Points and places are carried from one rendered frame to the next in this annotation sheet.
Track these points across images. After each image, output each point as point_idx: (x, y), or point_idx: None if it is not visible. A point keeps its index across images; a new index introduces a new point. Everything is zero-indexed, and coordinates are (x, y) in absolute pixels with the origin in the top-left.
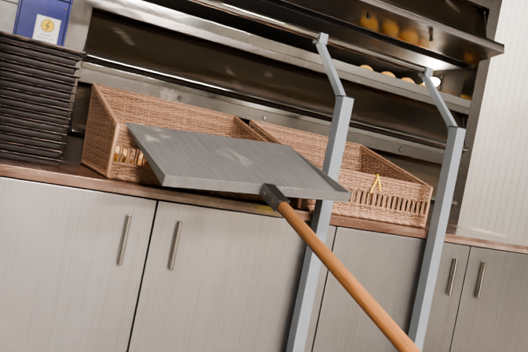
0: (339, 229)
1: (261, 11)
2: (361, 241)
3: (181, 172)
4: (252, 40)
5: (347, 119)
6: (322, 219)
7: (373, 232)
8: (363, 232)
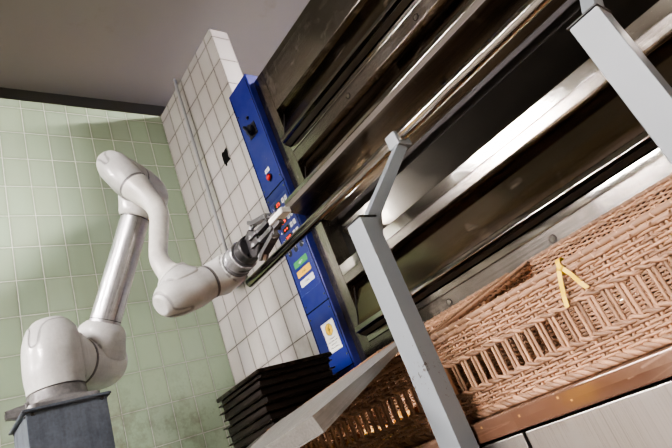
0: (533, 436)
1: (514, 102)
2: (603, 438)
3: None
4: (465, 171)
5: (370, 251)
6: (444, 446)
7: (616, 399)
8: (590, 415)
